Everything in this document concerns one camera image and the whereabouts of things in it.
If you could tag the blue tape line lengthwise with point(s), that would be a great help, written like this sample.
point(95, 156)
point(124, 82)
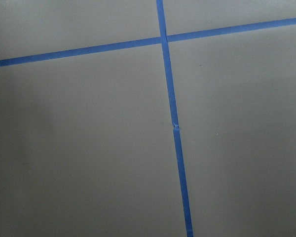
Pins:
point(174, 117)

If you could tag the blue tape line crosswise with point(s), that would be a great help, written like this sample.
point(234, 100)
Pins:
point(146, 42)

